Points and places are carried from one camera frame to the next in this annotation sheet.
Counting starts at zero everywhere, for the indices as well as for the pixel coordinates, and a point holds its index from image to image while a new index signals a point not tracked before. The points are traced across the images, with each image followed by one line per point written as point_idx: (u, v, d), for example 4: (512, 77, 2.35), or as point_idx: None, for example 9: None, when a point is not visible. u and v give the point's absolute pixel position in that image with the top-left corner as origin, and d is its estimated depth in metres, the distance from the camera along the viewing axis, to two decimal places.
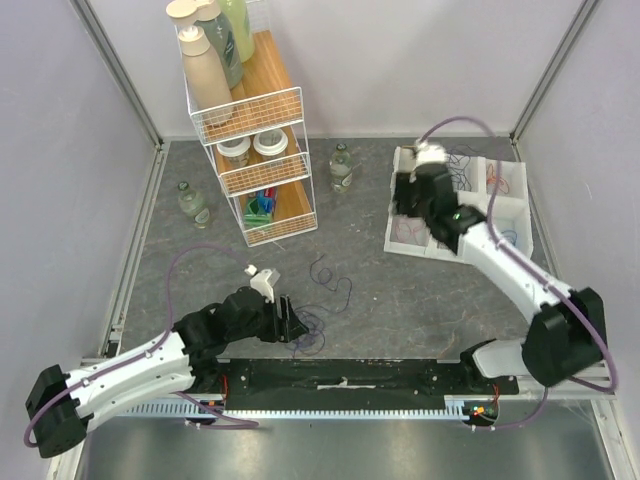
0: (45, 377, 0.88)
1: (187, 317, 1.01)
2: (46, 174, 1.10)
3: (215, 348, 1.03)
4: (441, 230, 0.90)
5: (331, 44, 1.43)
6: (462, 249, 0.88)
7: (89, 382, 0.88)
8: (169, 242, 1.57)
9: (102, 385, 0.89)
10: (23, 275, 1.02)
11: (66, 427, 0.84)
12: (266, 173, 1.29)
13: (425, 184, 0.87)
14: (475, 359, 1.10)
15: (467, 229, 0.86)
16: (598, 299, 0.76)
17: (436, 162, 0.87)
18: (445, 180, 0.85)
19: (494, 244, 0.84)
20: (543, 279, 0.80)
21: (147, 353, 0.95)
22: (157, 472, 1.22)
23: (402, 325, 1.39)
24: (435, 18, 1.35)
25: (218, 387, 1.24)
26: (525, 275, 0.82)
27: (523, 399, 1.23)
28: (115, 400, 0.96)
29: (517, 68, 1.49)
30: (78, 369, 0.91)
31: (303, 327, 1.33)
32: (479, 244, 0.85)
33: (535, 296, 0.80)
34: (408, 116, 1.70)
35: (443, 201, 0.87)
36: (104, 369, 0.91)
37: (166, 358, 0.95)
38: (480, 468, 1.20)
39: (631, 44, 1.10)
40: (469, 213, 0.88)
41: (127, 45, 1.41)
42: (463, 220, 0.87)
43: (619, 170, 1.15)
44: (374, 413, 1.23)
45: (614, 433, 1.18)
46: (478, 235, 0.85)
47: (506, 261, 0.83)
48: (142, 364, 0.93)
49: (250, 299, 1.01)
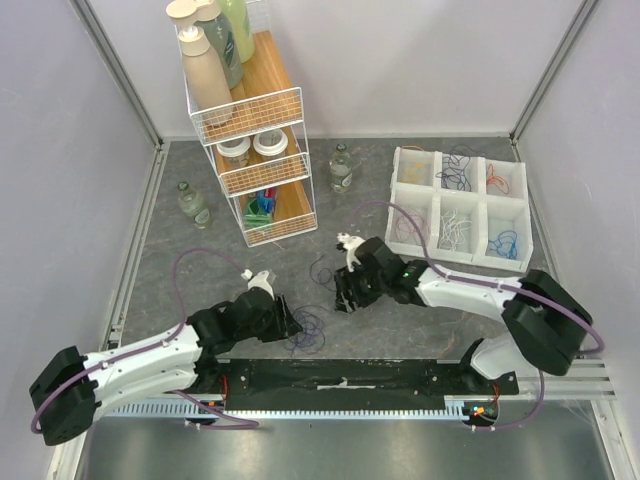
0: (61, 358, 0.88)
1: (200, 314, 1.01)
2: (46, 174, 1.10)
3: (224, 344, 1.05)
4: (402, 293, 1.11)
5: (331, 45, 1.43)
6: (425, 297, 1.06)
7: (108, 365, 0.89)
8: (169, 242, 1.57)
9: (119, 369, 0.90)
10: (23, 275, 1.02)
11: (82, 409, 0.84)
12: (266, 173, 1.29)
13: (368, 261, 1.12)
14: (475, 367, 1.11)
15: (419, 281, 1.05)
16: (539, 277, 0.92)
17: (370, 239, 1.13)
18: (382, 252, 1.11)
19: (445, 277, 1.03)
20: (494, 285, 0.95)
21: (163, 343, 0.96)
22: (157, 472, 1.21)
23: (402, 325, 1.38)
24: (435, 18, 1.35)
25: (218, 387, 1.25)
26: (481, 289, 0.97)
27: (521, 399, 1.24)
28: (122, 390, 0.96)
29: (517, 68, 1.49)
30: (95, 353, 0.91)
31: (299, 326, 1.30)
32: (435, 287, 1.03)
33: (496, 300, 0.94)
34: (408, 117, 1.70)
35: (390, 268, 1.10)
36: (122, 354, 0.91)
37: (181, 349, 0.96)
38: (480, 469, 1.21)
39: (631, 44, 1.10)
40: (417, 266, 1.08)
41: (127, 44, 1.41)
42: (413, 276, 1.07)
43: (619, 171, 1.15)
44: (374, 413, 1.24)
45: (614, 433, 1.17)
46: (426, 279, 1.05)
47: (458, 286, 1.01)
48: (158, 352, 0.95)
49: (261, 299, 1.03)
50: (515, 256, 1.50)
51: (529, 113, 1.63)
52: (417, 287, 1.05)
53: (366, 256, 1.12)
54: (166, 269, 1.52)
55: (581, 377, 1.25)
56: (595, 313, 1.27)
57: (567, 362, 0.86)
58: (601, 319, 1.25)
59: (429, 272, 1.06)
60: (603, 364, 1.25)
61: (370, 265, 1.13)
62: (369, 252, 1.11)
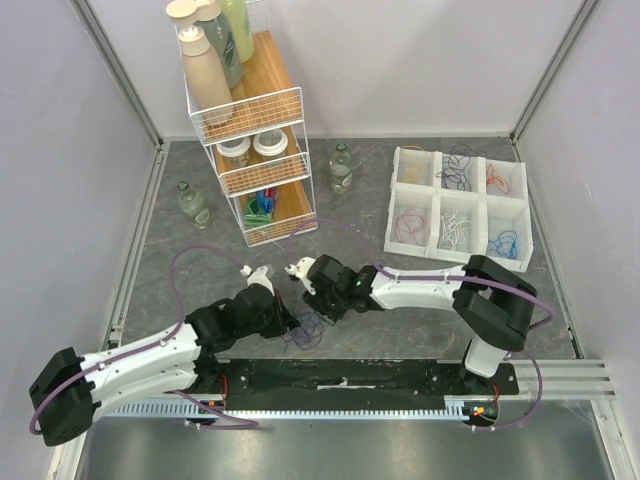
0: (58, 359, 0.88)
1: (198, 313, 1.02)
2: (46, 174, 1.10)
3: (225, 342, 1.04)
4: (359, 302, 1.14)
5: (331, 45, 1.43)
6: (380, 300, 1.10)
7: (105, 366, 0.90)
8: (169, 242, 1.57)
9: (116, 370, 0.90)
10: (23, 275, 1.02)
11: (79, 411, 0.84)
12: (266, 173, 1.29)
13: (320, 281, 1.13)
14: (472, 370, 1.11)
15: (373, 289, 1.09)
16: (481, 260, 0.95)
17: (318, 258, 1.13)
18: (331, 267, 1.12)
19: (395, 278, 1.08)
20: (440, 278, 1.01)
21: (161, 342, 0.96)
22: (157, 472, 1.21)
23: (402, 325, 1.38)
24: (435, 19, 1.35)
25: (218, 387, 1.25)
26: (428, 283, 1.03)
27: (521, 399, 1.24)
28: (121, 391, 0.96)
29: (517, 68, 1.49)
30: (92, 354, 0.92)
31: (294, 321, 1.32)
32: (387, 289, 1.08)
33: (445, 292, 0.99)
34: (407, 117, 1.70)
35: (342, 282, 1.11)
36: (118, 354, 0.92)
37: (179, 348, 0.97)
38: (480, 469, 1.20)
39: (630, 45, 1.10)
40: (368, 275, 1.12)
41: (127, 45, 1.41)
42: (365, 283, 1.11)
43: (620, 171, 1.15)
44: (374, 413, 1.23)
45: (614, 433, 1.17)
46: (378, 285, 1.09)
47: (408, 285, 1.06)
48: (155, 352, 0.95)
49: (261, 296, 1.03)
50: (515, 256, 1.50)
51: (529, 113, 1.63)
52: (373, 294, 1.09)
53: (315, 276, 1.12)
54: (166, 269, 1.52)
55: (582, 377, 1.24)
56: (595, 312, 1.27)
57: (522, 335, 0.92)
58: (600, 319, 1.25)
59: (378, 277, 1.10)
60: (603, 364, 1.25)
61: (322, 283, 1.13)
62: (318, 271, 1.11)
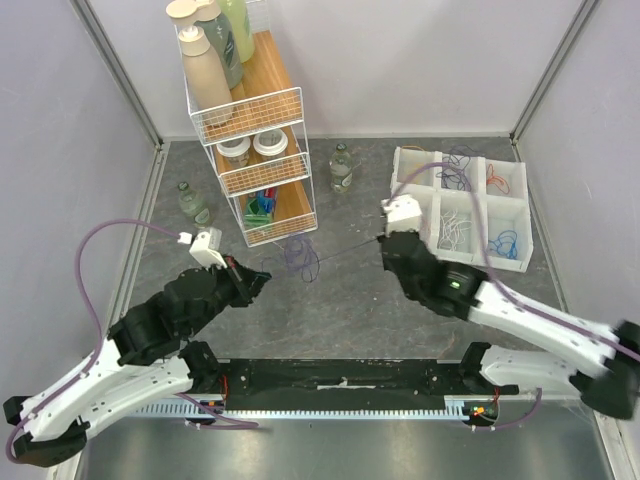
0: (7, 408, 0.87)
1: (125, 317, 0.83)
2: (45, 174, 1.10)
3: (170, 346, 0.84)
4: (444, 304, 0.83)
5: (332, 45, 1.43)
6: (479, 317, 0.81)
7: (39, 413, 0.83)
8: (170, 242, 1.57)
9: (49, 414, 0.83)
10: (23, 274, 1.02)
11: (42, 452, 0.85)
12: (266, 173, 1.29)
13: (403, 266, 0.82)
14: (487, 378, 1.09)
15: (480, 300, 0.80)
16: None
17: (399, 239, 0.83)
18: (422, 254, 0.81)
19: (517, 306, 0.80)
20: (585, 332, 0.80)
21: (81, 374, 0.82)
22: (157, 473, 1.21)
23: (402, 325, 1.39)
24: (435, 18, 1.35)
25: (217, 388, 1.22)
26: (565, 332, 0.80)
27: (521, 398, 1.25)
28: (110, 407, 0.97)
29: (517, 67, 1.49)
30: (31, 398, 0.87)
31: (265, 276, 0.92)
32: (497, 311, 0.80)
33: (592, 354, 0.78)
34: (408, 117, 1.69)
35: (427, 276, 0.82)
36: (49, 397, 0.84)
37: (104, 374, 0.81)
38: (481, 469, 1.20)
39: (630, 44, 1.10)
40: (466, 276, 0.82)
41: (126, 44, 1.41)
42: (462, 288, 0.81)
43: (620, 171, 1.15)
44: (373, 413, 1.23)
45: (614, 433, 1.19)
46: (488, 298, 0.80)
47: (533, 319, 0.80)
48: (77, 388, 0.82)
49: (193, 286, 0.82)
50: (515, 255, 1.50)
51: (529, 112, 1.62)
52: (475, 309, 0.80)
53: (401, 259, 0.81)
54: (166, 269, 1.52)
55: None
56: (595, 313, 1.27)
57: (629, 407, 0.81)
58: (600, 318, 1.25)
59: (489, 287, 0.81)
60: None
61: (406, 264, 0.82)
62: (406, 255, 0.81)
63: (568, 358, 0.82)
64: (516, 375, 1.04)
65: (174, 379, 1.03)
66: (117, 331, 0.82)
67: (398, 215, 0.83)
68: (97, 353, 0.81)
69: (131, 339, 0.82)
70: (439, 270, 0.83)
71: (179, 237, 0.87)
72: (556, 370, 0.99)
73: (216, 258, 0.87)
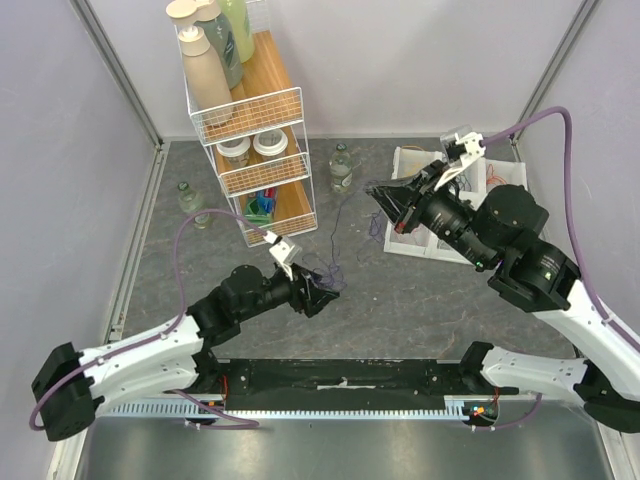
0: (57, 355, 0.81)
1: (200, 301, 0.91)
2: (46, 173, 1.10)
3: (229, 332, 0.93)
4: (526, 291, 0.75)
5: (332, 44, 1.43)
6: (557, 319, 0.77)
7: (105, 361, 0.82)
8: (169, 242, 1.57)
9: (116, 364, 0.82)
10: (23, 274, 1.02)
11: (77, 409, 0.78)
12: (266, 173, 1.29)
13: (506, 239, 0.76)
14: (486, 376, 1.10)
15: (569, 301, 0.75)
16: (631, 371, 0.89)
17: (515, 203, 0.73)
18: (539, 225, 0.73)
19: (601, 320, 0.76)
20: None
21: (162, 334, 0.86)
22: (156, 473, 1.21)
23: (402, 325, 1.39)
24: (435, 18, 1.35)
25: (217, 388, 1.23)
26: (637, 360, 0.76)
27: (522, 399, 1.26)
28: (123, 388, 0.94)
29: (518, 67, 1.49)
30: (92, 348, 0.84)
31: (332, 294, 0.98)
32: (584, 320, 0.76)
33: None
34: (408, 117, 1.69)
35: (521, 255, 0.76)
36: (118, 348, 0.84)
37: (181, 341, 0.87)
38: (481, 469, 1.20)
39: (630, 44, 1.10)
40: (558, 262, 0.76)
41: (127, 45, 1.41)
42: (553, 279, 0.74)
43: (619, 171, 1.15)
44: (374, 413, 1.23)
45: (614, 433, 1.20)
46: (580, 304, 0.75)
47: (612, 339, 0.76)
48: (158, 345, 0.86)
49: (244, 281, 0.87)
50: None
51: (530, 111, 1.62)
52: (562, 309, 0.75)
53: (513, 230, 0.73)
54: (166, 269, 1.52)
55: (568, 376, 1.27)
56: None
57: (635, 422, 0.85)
58: None
59: (581, 289, 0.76)
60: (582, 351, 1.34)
61: (507, 235, 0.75)
62: (522, 226, 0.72)
63: (619, 378, 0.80)
64: (520, 378, 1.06)
65: (185, 373, 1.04)
66: (192, 310, 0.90)
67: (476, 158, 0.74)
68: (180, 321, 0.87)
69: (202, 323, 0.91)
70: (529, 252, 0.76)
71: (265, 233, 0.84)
72: (560, 376, 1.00)
73: (286, 271, 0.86)
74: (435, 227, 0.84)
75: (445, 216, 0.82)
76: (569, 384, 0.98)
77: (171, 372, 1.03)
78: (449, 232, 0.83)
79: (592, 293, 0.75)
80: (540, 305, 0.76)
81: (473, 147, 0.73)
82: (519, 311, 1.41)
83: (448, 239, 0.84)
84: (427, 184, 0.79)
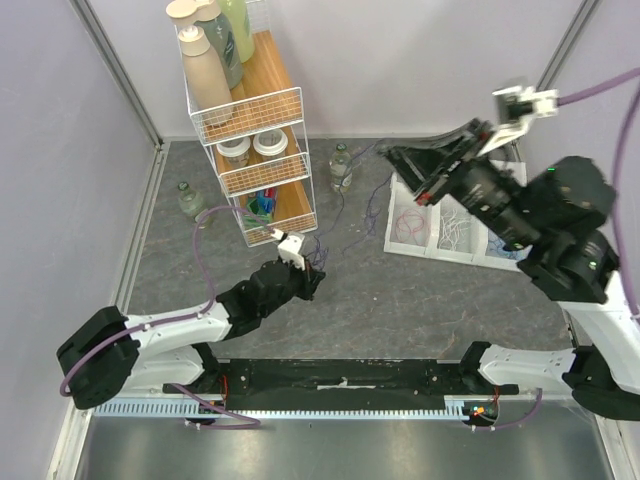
0: (100, 316, 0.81)
1: (223, 295, 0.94)
2: (46, 174, 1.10)
3: (251, 324, 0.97)
4: (564, 279, 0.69)
5: (332, 44, 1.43)
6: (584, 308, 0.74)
7: (150, 327, 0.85)
8: (169, 242, 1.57)
9: (159, 333, 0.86)
10: (23, 275, 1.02)
11: (118, 373, 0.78)
12: (266, 173, 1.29)
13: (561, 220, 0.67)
14: (482, 375, 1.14)
15: (606, 295, 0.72)
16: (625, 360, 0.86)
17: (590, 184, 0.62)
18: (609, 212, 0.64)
19: (631, 316, 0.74)
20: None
21: (197, 314, 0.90)
22: (156, 473, 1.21)
23: (402, 325, 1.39)
24: (435, 17, 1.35)
25: (217, 388, 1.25)
26: None
27: (522, 399, 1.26)
28: (145, 365, 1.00)
29: (518, 67, 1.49)
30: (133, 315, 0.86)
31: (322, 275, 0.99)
32: (615, 314, 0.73)
33: None
34: (407, 117, 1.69)
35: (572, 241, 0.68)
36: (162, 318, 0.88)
37: (214, 322, 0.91)
38: (481, 469, 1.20)
39: (630, 44, 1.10)
40: (601, 249, 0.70)
41: (127, 45, 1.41)
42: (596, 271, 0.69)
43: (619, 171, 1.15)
44: (373, 413, 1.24)
45: (614, 433, 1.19)
46: (615, 298, 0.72)
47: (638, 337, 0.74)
48: (194, 323, 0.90)
49: (275, 275, 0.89)
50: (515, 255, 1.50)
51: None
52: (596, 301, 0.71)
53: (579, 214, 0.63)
54: (166, 269, 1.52)
55: None
56: None
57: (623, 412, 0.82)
58: None
59: (618, 283, 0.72)
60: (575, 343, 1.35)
61: (563, 218, 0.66)
62: (595, 212, 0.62)
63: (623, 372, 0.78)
64: (515, 372, 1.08)
65: (196, 364, 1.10)
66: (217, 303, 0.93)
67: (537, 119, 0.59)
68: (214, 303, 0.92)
69: None
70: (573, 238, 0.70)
71: None
72: (550, 367, 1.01)
73: (299, 261, 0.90)
74: (469, 201, 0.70)
75: (484, 189, 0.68)
76: (558, 374, 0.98)
77: (184, 361, 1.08)
78: (487, 208, 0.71)
79: (628, 289, 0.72)
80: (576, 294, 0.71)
81: (544, 107, 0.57)
82: (519, 311, 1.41)
83: (482, 214, 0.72)
84: (471, 149, 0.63)
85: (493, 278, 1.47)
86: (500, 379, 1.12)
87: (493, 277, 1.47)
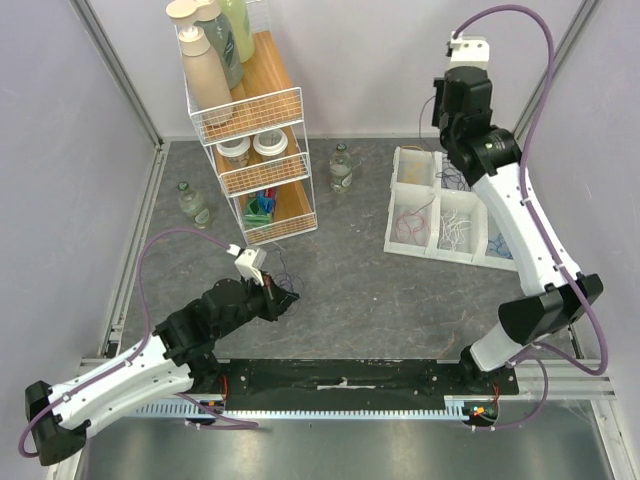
0: (31, 392, 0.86)
1: (170, 317, 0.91)
2: (46, 174, 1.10)
3: (203, 347, 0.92)
4: (463, 154, 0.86)
5: (331, 43, 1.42)
6: (481, 188, 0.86)
7: (71, 396, 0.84)
8: (169, 242, 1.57)
9: (83, 398, 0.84)
10: (23, 274, 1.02)
11: (54, 443, 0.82)
12: (266, 173, 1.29)
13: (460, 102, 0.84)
14: (472, 353, 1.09)
15: (496, 171, 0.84)
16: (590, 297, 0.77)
17: (481, 78, 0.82)
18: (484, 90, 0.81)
19: (520, 199, 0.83)
20: (556, 257, 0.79)
21: (126, 362, 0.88)
22: (157, 473, 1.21)
23: (402, 326, 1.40)
24: (435, 17, 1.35)
25: (217, 388, 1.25)
26: (542, 246, 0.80)
27: (521, 399, 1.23)
28: (110, 407, 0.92)
29: (518, 68, 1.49)
30: (60, 384, 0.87)
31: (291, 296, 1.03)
32: (506, 194, 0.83)
33: (542, 272, 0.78)
34: (408, 116, 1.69)
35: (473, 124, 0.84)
36: (84, 381, 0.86)
37: (147, 364, 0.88)
38: (480, 469, 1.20)
39: (631, 44, 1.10)
40: (505, 143, 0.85)
41: (126, 44, 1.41)
42: (491, 152, 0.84)
43: (618, 171, 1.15)
44: (374, 413, 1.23)
45: (614, 433, 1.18)
46: (504, 179, 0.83)
47: (525, 218, 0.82)
48: (123, 373, 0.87)
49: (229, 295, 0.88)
50: None
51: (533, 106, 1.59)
52: (484, 175, 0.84)
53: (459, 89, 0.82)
54: (166, 269, 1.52)
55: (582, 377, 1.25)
56: (598, 315, 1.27)
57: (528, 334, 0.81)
58: (603, 318, 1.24)
59: (513, 168, 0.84)
60: None
61: (457, 101, 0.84)
62: (463, 86, 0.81)
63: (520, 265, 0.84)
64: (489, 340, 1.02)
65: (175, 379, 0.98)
66: (162, 329, 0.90)
67: (468, 56, 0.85)
68: (142, 345, 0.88)
69: (176, 339, 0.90)
70: (485, 129, 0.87)
71: (229, 247, 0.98)
72: None
73: (255, 275, 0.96)
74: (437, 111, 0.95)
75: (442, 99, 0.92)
76: None
77: (162, 380, 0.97)
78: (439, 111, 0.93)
79: (521, 173, 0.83)
80: (474, 171, 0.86)
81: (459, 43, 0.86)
82: None
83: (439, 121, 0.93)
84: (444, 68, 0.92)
85: (493, 278, 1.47)
86: (487, 360, 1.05)
87: (493, 277, 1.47)
